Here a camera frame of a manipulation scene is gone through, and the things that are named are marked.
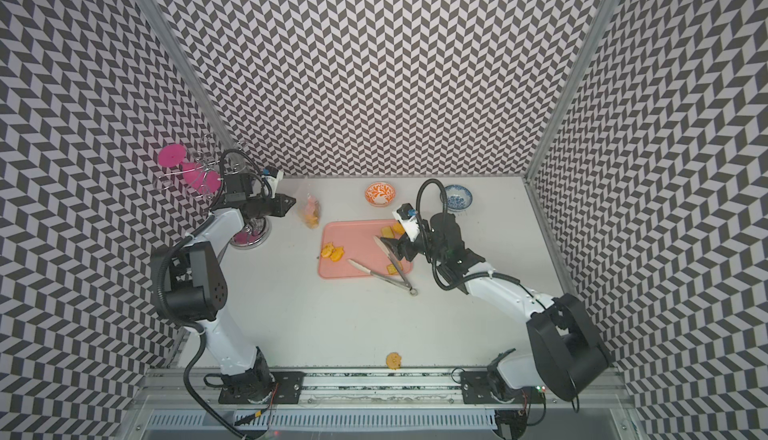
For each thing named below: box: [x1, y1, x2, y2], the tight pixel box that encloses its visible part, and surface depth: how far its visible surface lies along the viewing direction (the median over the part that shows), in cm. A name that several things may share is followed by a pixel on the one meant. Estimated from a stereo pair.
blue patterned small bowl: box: [444, 184, 473, 211], surface depth 110 cm
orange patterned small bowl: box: [364, 181, 397, 207], surface depth 113 cm
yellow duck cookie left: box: [321, 242, 335, 258], surface depth 98 cm
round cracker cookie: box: [385, 352, 403, 371], surface depth 79 cm
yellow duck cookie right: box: [330, 246, 345, 262], surface depth 96 cm
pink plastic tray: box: [318, 219, 413, 279], surface depth 98 cm
